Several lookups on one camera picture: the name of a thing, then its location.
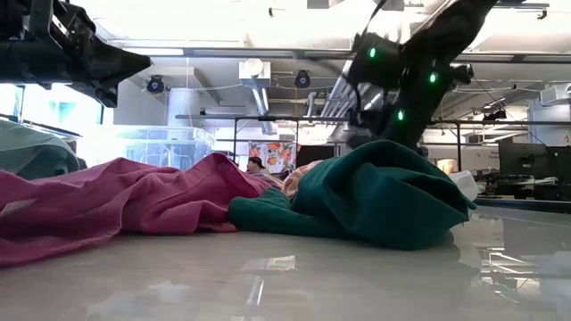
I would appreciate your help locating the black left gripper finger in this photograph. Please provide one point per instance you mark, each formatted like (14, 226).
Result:
(107, 62)
(107, 98)

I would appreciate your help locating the dark green microfiber towel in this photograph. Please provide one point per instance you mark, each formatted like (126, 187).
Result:
(379, 200)

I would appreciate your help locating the sage green microfiber towel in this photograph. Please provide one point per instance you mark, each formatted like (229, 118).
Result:
(31, 151)

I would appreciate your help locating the peach pink microfiber towel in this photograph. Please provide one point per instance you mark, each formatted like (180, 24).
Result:
(296, 178)

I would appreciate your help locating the magenta microfiber towel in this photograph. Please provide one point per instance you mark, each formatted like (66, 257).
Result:
(134, 200)

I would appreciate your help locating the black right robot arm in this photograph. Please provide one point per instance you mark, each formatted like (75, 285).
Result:
(437, 49)

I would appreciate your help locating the round black ceiling speaker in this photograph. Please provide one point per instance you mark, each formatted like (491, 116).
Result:
(155, 84)
(302, 79)

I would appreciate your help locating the silver ceiling ducts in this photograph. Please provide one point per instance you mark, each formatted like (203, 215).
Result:
(339, 98)

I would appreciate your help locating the black standing panel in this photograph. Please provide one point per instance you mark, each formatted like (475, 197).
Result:
(312, 156)

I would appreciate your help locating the white round column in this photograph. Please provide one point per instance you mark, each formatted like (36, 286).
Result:
(183, 107)

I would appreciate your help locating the floral orange poster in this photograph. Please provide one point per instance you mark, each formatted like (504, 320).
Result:
(276, 156)

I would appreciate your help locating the person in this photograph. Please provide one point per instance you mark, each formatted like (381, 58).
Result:
(256, 165)

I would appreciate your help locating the black computer monitor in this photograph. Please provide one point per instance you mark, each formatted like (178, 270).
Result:
(522, 160)

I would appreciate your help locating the black metal rack frame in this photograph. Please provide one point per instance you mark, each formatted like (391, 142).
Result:
(267, 118)

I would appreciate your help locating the white hanging vent duct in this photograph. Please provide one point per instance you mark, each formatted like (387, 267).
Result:
(254, 71)

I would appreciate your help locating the black table frame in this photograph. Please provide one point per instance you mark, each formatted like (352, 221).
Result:
(526, 204)

